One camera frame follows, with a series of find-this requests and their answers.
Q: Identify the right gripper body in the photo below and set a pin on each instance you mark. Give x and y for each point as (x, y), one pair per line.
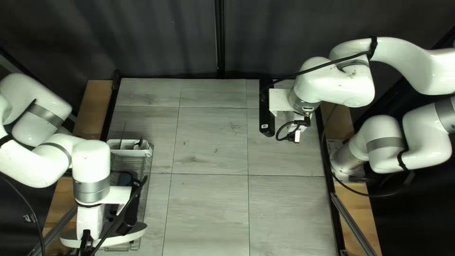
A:
(279, 101)

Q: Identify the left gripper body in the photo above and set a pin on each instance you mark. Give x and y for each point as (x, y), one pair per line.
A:
(90, 218)

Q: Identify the pale plate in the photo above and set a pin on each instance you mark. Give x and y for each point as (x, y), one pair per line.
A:
(135, 229)

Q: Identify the black spoon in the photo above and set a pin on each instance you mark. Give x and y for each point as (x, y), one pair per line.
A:
(137, 146)

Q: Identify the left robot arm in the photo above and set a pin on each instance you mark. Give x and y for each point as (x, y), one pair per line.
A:
(39, 160)

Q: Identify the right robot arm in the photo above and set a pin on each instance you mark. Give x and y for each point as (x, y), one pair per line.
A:
(408, 60)

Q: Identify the dark blue cup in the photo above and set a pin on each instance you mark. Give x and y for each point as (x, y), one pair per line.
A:
(124, 179)

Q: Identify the black fork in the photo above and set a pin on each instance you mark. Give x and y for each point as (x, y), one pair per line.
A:
(140, 142)

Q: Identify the white cutlery holder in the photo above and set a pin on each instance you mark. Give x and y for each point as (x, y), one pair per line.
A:
(122, 153)

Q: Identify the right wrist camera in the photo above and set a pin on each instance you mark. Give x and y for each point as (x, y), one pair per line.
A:
(266, 113)

